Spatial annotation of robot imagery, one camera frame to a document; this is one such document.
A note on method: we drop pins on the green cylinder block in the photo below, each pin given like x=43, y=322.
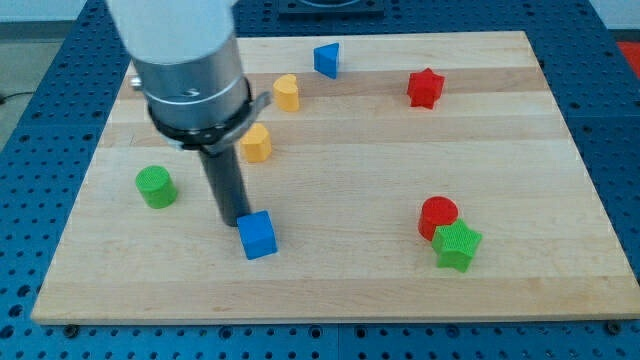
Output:
x=156, y=187

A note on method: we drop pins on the light wooden board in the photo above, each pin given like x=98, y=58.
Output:
x=344, y=187

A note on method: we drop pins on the yellow pentagon block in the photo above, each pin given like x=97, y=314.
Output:
x=256, y=144

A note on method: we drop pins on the red star block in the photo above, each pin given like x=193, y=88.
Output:
x=425, y=88

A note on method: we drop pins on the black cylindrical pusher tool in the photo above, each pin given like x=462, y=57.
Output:
x=226, y=182

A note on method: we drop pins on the blue wedge block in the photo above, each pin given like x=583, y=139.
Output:
x=326, y=60

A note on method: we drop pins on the yellow heart block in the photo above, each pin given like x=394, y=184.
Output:
x=286, y=93

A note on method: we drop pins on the blue cube block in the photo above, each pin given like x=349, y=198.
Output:
x=257, y=235

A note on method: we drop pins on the red cylinder block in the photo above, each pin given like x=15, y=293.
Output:
x=436, y=211

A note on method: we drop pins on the green star block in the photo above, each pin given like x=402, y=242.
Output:
x=455, y=245

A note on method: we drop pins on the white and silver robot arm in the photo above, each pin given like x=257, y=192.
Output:
x=188, y=65

